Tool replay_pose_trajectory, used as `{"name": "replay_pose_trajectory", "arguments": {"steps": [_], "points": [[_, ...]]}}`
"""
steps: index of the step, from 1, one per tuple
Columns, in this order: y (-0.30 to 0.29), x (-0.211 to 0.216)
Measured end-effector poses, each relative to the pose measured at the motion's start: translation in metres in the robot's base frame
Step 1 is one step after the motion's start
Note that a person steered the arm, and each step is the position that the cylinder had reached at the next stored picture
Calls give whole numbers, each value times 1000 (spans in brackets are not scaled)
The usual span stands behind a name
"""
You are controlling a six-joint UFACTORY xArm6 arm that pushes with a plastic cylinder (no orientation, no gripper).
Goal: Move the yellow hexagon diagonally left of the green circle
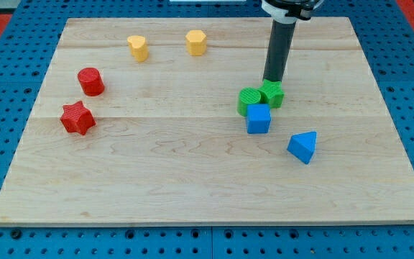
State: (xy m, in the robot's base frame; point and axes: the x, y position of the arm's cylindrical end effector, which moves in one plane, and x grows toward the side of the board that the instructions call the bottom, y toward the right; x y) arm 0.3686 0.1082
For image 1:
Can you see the green cylinder block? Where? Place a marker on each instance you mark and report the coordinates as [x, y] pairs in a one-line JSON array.
[[247, 96]]

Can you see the yellow heart block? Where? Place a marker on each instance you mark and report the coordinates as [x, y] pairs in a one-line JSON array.
[[138, 47]]

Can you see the yellow hexagon block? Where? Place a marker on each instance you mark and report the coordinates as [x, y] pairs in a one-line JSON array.
[[196, 42]]

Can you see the blue cube block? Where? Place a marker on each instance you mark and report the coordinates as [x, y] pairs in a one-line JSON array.
[[258, 119]]

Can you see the red cylinder block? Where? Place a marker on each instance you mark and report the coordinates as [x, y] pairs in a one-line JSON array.
[[90, 81]]

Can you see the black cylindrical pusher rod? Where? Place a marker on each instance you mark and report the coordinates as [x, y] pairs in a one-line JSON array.
[[281, 37]]

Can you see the wooden board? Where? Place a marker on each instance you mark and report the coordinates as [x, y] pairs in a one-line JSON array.
[[170, 149]]

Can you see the red star block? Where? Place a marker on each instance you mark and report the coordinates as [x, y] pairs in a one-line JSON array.
[[77, 118]]

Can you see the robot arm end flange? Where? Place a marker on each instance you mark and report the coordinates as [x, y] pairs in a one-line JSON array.
[[289, 11]]

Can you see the blue triangle block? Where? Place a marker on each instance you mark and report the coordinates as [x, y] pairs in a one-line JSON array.
[[303, 146]]

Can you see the green star block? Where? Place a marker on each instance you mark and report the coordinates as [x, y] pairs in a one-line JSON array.
[[271, 93]]

